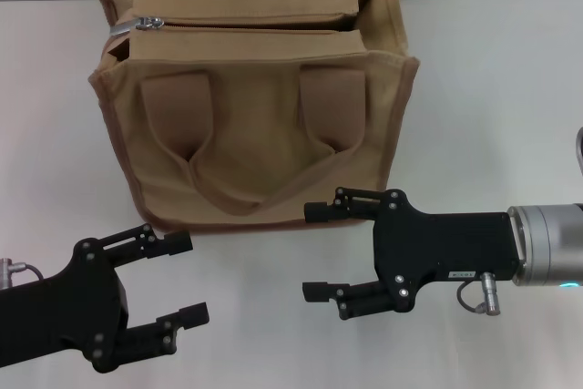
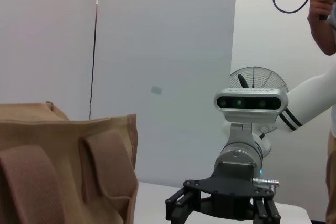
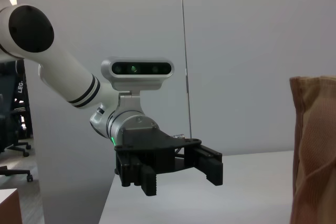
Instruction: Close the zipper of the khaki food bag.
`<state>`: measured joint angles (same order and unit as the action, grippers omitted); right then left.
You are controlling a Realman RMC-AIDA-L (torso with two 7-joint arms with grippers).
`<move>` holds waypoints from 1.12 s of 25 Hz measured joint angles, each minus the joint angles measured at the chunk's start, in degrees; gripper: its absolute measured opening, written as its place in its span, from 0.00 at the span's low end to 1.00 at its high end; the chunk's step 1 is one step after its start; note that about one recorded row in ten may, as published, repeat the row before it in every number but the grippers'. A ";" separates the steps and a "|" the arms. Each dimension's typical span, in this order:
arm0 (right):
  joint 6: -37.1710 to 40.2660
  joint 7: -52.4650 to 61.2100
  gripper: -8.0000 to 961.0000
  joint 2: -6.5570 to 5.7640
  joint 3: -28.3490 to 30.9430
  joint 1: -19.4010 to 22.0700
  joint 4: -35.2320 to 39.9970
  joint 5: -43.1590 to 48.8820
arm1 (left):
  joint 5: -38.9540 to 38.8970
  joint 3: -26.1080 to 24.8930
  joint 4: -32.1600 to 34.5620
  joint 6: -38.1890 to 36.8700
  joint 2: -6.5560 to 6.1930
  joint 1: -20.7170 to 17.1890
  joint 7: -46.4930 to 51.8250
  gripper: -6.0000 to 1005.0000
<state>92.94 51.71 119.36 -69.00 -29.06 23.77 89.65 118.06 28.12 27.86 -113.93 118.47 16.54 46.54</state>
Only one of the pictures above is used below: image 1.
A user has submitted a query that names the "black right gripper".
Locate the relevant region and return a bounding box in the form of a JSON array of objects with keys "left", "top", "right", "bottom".
[{"left": 301, "top": 186, "right": 521, "bottom": 321}]

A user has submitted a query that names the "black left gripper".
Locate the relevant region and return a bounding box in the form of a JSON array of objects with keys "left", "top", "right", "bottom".
[{"left": 0, "top": 223, "right": 210, "bottom": 373}]

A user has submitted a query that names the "khaki canvas food bag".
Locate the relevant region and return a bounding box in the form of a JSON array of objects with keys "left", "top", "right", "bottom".
[{"left": 86, "top": 0, "right": 421, "bottom": 231}]

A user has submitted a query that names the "silver metal zipper pull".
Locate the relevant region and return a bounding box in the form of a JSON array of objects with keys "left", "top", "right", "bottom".
[{"left": 108, "top": 15, "right": 166, "bottom": 37}]

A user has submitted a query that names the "left gripper cable with connector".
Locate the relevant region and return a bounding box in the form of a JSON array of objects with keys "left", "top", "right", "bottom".
[{"left": 0, "top": 257, "right": 46, "bottom": 290}]

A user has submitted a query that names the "gripper cable with connector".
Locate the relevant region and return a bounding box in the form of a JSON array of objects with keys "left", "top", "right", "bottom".
[
  {"left": 456, "top": 271, "right": 502, "bottom": 317},
  {"left": 0, "top": 257, "right": 46, "bottom": 290}
]

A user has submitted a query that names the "right gripper cable with connector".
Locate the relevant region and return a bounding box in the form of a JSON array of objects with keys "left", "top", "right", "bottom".
[{"left": 456, "top": 271, "right": 502, "bottom": 317}]

